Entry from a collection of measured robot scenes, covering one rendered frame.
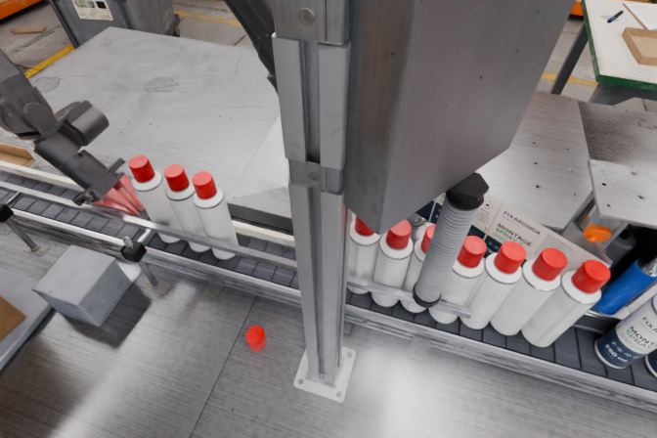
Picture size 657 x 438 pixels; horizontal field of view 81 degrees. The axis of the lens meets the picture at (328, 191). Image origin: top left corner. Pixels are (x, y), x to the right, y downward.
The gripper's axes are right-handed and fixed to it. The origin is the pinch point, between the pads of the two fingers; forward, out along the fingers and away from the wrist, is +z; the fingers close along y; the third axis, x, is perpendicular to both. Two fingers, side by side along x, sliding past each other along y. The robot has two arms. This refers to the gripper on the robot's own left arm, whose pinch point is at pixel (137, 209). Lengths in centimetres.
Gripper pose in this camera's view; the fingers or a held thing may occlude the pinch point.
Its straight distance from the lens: 86.5
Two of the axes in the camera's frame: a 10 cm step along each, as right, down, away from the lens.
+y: 3.0, -7.1, 6.4
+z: 6.0, 6.6, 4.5
